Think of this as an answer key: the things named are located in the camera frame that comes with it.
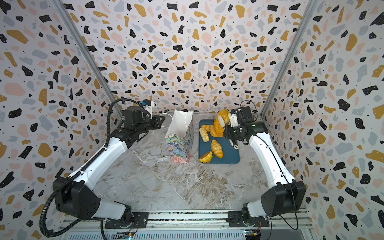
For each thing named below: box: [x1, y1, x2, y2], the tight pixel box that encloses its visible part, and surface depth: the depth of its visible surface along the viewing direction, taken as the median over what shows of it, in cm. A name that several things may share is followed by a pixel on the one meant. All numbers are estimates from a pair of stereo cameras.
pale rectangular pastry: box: [199, 127, 210, 143], surface depth 105 cm
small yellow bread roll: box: [199, 151, 213, 164], surface depth 93 cm
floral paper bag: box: [165, 110, 194, 164], surface depth 86 cm
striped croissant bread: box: [211, 139, 224, 159], surface depth 99 cm
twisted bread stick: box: [201, 124, 214, 133], surface depth 112 cm
